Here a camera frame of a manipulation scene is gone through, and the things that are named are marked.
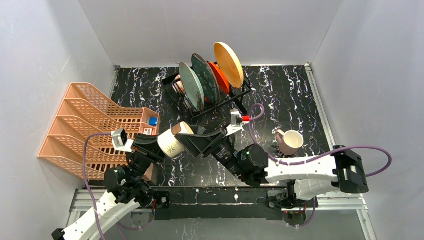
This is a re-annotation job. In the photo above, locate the stainless steel cup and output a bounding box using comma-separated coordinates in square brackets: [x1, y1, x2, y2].
[157, 121, 194, 158]

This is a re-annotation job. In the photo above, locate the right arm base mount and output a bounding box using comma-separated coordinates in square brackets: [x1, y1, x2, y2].
[256, 188, 319, 229]

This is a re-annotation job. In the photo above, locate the blue eraser block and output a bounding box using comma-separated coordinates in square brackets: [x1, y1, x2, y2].
[147, 117, 159, 127]

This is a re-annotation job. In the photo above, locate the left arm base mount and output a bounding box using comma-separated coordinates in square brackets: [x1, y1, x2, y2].
[120, 187, 171, 210]

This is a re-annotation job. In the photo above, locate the yellow plate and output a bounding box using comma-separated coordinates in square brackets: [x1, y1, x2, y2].
[213, 42, 245, 89]

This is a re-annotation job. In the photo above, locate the dark teal plate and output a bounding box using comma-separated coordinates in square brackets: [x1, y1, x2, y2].
[191, 53, 221, 105]

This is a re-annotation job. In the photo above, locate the orange file organizer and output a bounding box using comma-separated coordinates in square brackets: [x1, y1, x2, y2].
[37, 83, 142, 180]

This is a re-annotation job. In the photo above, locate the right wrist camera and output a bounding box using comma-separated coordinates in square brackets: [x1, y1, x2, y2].
[226, 109, 250, 136]

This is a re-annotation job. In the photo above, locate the mint green flower plate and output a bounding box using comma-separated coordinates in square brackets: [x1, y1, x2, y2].
[178, 62, 205, 112]

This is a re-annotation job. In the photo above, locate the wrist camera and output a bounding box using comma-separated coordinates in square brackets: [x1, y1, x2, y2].
[111, 128, 134, 153]
[226, 109, 250, 136]

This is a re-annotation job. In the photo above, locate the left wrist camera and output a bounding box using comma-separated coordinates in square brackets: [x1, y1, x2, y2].
[111, 128, 134, 153]

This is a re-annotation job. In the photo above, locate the orange patterned bowl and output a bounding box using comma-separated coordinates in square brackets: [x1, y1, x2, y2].
[172, 74, 186, 96]

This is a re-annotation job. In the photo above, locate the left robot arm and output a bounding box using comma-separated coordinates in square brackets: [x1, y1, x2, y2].
[51, 128, 170, 240]

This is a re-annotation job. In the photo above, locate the black wire dish rack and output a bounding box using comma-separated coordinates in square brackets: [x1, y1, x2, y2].
[161, 60, 252, 133]

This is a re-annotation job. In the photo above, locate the pink mug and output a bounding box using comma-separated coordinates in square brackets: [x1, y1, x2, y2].
[275, 129, 304, 156]

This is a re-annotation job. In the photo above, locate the orange red plate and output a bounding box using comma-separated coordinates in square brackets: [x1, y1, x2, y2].
[208, 62, 230, 94]

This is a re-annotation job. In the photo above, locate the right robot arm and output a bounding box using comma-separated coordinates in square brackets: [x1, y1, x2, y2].
[175, 125, 369, 201]

